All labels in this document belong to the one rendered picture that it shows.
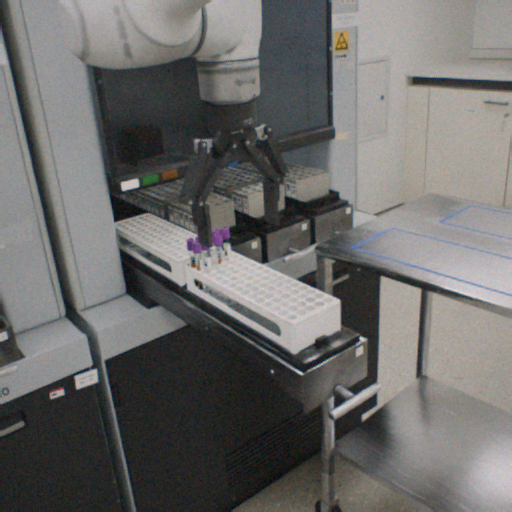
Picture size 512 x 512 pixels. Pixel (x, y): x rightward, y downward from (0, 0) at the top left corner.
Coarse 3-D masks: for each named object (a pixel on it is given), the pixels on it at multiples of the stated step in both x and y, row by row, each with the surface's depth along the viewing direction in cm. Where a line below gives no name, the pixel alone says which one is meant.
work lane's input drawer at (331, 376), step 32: (128, 256) 120; (160, 288) 109; (192, 320) 102; (224, 320) 94; (256, 352) 87; (288, 352) 82; (320, 352) 82; (352, 352) 84; (288, 384) 82; (320, 384) 82; (352, 384) 87
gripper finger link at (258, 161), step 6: (246, 138) 85; (246, 144) 86; (252, 144) 86; (252, 150) 87; (252, 156) 88; (258, 156) 88; (252, 162) 91; (258, 162) 89; (264, 162) 90; (258, 168) 92; (264, 168) 90; (270, 168) 91; (264, 174) 93; (270, 174) 91; (276, 174) 92; (276, 180) 93; (282, 180) 92
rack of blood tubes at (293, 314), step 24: (216, 264) 101; (240, 264) 101; (192, 288) 101; (216, 288) 94; (240, 288) 92; (264, 288) 91; (288, 288) 91; (312, 288) 90; (240, 312) 96; (264, 312) 85; (288, 312) 83; (312, 312) 83; (336, 312) 85; (264, 336) 87; (288, 336) 82; (312, 336) 83
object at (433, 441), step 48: (336, 240) 119; (384, 240) 117; (432, 240) 115; (480, 240) 114; (432, 288) 99; (480, 288) 95; (432, 384) 158; (384, 432) 142; (432, 432) 141; (480, 432) 140; (384, 480) 128; (432, 480) 127; (480, 480) 126
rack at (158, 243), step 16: (128, 224) 125; (144, 224) 123; (160, 224) 123; (128, 240) 126; (144, 240) 116; (160, 240) 114; (176, 240) 113; (144, 256) 120; (160, 256) 108; (176, 256) 106; (176, 272) 105
